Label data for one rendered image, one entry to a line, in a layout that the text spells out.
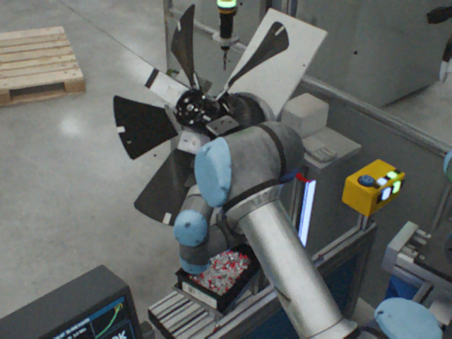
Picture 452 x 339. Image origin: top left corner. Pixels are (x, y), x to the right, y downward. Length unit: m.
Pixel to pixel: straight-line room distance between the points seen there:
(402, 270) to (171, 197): 0.69
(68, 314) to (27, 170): 2.56
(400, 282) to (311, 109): 0.83
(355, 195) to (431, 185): 0.53
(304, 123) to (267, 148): 1.14
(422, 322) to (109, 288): 0.57
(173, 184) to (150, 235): 1.34
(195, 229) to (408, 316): 0.48
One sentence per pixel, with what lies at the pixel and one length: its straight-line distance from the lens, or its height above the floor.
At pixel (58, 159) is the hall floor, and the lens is 3.58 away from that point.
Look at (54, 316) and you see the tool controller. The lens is 1.03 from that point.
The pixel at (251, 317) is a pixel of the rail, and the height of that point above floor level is 0.85.
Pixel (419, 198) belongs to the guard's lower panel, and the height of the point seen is 0.75.
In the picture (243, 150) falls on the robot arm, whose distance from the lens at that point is 0.96.
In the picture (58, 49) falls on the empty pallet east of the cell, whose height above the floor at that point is 0.14.
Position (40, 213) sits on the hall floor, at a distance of 3.19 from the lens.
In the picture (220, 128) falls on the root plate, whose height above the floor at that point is 1.19.
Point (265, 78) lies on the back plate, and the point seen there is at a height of 1.19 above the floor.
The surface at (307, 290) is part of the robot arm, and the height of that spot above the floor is 1.33.
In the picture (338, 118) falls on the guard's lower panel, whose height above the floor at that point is 0.90.
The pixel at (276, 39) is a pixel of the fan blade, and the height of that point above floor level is 1.42.
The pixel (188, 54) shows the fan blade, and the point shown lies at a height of 1.31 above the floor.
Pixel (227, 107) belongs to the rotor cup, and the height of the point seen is 1.20.
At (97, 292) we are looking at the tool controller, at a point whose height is 1.25.
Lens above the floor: 2.04
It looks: 38 degrees down
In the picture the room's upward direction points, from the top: 2 degrees clockwise
